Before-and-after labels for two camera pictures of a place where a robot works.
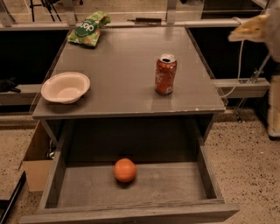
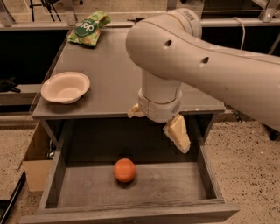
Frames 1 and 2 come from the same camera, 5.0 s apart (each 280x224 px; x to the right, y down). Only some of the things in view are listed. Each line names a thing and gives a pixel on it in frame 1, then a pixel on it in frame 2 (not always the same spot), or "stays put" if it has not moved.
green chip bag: (87, 31) stays put
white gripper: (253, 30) → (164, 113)
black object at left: (8, 85) stays put
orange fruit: (124, 170) stays put
